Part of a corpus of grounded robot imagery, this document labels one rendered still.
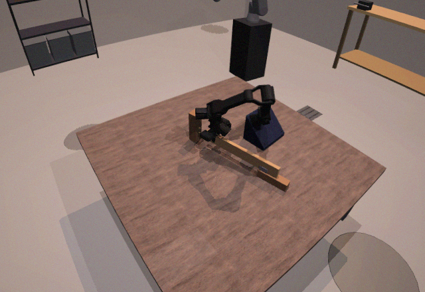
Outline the long wooden rail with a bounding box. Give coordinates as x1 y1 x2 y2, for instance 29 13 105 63
210 134 280 178

